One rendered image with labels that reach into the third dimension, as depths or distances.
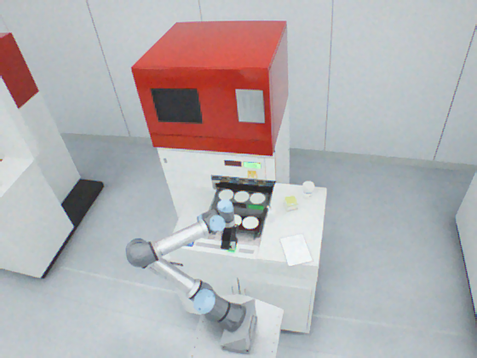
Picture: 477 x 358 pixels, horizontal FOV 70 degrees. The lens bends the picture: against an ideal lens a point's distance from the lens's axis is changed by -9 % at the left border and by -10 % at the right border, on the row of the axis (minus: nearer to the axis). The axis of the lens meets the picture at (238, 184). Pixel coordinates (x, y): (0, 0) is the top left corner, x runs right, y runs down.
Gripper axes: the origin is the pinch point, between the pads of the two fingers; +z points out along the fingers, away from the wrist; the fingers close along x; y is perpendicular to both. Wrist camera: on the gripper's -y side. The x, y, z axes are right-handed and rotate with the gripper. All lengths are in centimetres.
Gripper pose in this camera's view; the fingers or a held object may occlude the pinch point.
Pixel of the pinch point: (231, 248)
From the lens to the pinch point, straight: 213.6
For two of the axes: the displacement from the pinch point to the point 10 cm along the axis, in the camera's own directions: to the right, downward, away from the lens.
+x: -9.7, -1.0, 2.3
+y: 2.3, -6.8, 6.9
